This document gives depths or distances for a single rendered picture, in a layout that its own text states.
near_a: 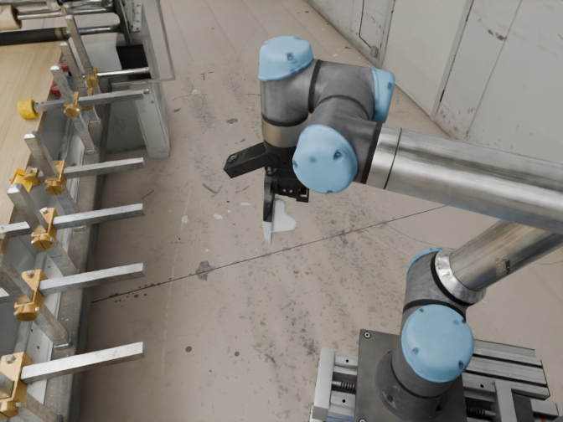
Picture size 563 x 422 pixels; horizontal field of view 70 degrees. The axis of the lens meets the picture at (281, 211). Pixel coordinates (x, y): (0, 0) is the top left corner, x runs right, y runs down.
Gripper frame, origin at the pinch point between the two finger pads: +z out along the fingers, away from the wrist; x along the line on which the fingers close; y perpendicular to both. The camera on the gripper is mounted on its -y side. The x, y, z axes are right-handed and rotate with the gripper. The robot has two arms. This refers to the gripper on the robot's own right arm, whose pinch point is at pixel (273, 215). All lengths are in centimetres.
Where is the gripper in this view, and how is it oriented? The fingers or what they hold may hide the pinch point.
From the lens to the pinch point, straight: 81.3
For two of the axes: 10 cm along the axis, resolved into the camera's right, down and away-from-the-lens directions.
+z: 0.0, 6.9, 7.3
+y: 9.8, 1.4, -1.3
